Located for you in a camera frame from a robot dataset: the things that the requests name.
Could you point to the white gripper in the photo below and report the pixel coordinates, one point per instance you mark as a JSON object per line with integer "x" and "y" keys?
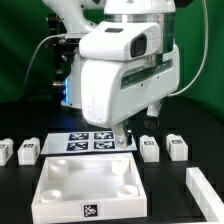
{"x": 111, "y": 92}

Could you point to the white square tabletop tray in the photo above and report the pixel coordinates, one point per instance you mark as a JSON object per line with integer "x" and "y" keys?
{"x": 88, "y": 187}

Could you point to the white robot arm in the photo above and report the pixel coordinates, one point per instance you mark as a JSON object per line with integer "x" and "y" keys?
{"x": 80, "y": 17}

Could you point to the white tag sheet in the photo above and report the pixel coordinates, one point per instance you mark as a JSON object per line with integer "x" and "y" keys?
{"x": 82, "y": 142}

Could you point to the white L-shaped obstacle bar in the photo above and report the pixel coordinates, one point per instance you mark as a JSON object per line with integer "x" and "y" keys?
{"x": 205, "y": 196}

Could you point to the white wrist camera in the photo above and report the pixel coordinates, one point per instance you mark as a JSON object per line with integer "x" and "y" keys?
{"x": 121, "y": 41}

